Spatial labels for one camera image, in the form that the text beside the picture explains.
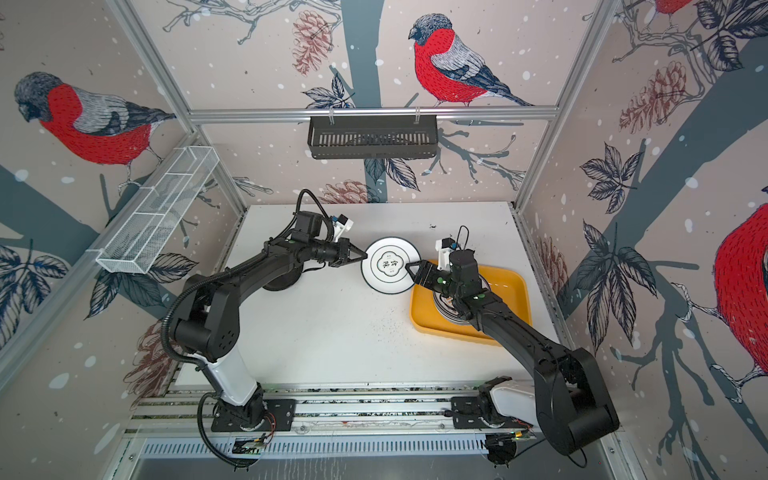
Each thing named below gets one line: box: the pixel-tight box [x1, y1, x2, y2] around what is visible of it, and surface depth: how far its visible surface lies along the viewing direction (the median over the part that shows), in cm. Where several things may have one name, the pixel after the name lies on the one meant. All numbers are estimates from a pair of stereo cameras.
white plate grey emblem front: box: [360, 236, 421, 295], surface depth 87 cm
